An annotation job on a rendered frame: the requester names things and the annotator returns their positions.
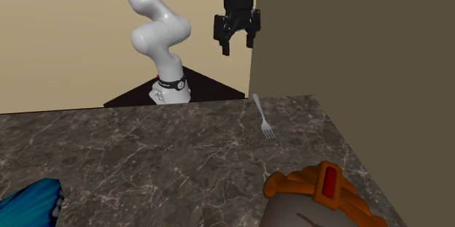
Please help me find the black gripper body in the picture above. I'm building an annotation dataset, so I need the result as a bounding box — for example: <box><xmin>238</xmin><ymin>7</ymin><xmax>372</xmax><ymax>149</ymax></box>
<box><xmin>222</xmin><ymin>0</ymin><xmax>257</xmax><ymax>23</ymax></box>

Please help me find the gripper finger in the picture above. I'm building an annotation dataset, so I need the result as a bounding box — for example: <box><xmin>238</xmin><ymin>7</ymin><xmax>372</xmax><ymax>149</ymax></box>
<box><xmin>244</xmin><ymin>8</ymin><xmax>262</xmax><ymax>49</ymax></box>
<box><xmin>212</xmin><ymin>13</ymin><xmax>238</xmax><ymax>57</ymax></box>

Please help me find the dark robot stand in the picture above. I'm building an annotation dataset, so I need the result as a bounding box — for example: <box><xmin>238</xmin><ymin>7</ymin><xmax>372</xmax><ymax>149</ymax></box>
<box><xmin>102</xmin><ymin>65</ymin><xmax>247</xmax><ymax>109</ymax></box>

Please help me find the silver fork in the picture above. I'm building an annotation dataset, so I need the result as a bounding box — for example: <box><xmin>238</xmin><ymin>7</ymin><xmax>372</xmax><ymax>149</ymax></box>
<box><xmin>252</xmin><ymin>93</ymin><xmax>277</xmax><ymax>141</ymax></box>

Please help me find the blue striped object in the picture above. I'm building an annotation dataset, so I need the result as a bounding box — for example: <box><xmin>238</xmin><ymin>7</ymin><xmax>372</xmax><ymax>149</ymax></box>
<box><xmin>0</xmin><ymin>177</ymin><xmax>66</xmax><ymax>227</ymax></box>

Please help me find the grey object with orange strap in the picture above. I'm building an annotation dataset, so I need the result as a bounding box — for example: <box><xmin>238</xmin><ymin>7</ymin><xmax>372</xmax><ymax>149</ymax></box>
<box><xmin>258</xmin><ymin>160</ymin><xmax>389</xmax><ymax>227</ymax></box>

